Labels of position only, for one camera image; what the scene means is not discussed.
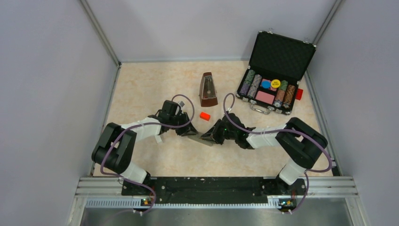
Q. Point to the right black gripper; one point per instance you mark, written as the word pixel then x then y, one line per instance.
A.
pixel 213 133

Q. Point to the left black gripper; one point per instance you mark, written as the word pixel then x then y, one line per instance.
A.
pixel 187 130

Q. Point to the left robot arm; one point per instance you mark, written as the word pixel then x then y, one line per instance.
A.
pixel 114 149

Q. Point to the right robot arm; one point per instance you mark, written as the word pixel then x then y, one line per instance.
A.
pixel 302 143

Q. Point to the orange red block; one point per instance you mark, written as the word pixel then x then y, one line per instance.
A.
pixel 205 116

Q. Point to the brown wooden metronome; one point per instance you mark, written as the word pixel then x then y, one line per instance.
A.
pixel 207 91

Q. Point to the pink card deck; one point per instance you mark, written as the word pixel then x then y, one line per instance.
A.
pixel 264 97

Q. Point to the blue chip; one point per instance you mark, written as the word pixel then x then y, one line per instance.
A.
pixel 265 84

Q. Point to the yellow big blind chip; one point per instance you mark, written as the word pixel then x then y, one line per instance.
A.
pixel 275 83

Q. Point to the red block behind case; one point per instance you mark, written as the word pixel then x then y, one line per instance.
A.
pixel 299 94

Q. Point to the black poker chip case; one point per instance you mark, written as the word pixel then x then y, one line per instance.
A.
pixel 275 57

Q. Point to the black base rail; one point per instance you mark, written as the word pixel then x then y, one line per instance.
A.
pixel 214 190

